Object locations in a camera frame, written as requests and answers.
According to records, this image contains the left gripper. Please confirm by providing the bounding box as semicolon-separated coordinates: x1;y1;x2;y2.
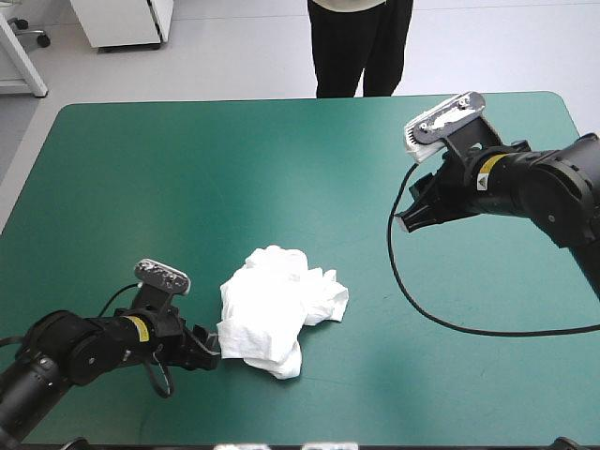
114;282;222;372

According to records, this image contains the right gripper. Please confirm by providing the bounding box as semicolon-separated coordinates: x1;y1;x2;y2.
394;114;505;234

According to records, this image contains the white T-shirt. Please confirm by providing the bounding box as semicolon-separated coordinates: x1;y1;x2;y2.
216;244;351;382

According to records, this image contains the person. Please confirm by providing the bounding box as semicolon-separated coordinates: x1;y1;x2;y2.
307;0;415;99

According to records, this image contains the white desk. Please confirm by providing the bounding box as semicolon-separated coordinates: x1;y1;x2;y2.
0;8;50;98

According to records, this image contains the white drawer cabinet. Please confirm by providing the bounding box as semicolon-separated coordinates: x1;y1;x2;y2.
69;0;175;53

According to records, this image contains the office chair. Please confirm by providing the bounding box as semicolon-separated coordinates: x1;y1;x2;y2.
6;17;52;49

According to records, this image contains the black cable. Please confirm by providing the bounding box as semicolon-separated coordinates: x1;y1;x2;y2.
386;160;600;338
99;282;176;400

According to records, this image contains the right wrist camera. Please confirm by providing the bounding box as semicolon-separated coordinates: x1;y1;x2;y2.
402;91;487;164

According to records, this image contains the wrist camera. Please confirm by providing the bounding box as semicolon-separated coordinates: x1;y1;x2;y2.
133;258;192;296
402;91;487;164

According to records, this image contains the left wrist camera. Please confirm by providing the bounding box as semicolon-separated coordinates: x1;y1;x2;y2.
133;258;192;296

